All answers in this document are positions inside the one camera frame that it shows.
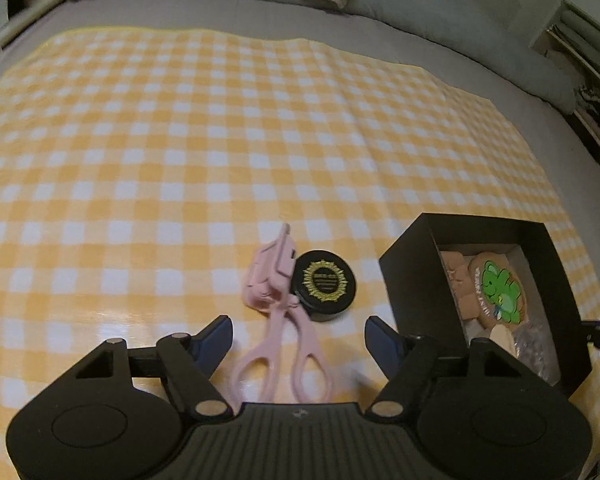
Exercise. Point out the clear plastic case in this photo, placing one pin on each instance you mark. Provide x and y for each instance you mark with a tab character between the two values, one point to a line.
537	352

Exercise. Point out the white open shelf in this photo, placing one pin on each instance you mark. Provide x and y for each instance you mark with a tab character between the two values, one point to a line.
592	85

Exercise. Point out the black round jar gold label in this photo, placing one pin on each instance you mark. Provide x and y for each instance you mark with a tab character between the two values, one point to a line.
324	282

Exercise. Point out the grey duvet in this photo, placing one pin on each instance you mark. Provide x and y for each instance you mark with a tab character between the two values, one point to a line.
455	5

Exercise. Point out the beige makeup sponge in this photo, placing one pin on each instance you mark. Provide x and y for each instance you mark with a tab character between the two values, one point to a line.
460	285

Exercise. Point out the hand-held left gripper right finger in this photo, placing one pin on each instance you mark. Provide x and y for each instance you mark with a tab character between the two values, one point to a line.
380	340

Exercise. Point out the yellow checkered cloth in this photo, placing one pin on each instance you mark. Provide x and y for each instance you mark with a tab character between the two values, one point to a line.
205	135

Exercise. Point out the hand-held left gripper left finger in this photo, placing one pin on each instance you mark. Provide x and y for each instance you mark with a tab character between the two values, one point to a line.
215	337

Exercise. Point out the pink eyelash curler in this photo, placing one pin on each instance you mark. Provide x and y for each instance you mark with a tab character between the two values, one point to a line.
272	280

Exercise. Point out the black cardboard box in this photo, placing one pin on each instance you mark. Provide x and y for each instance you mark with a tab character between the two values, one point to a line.
420	280

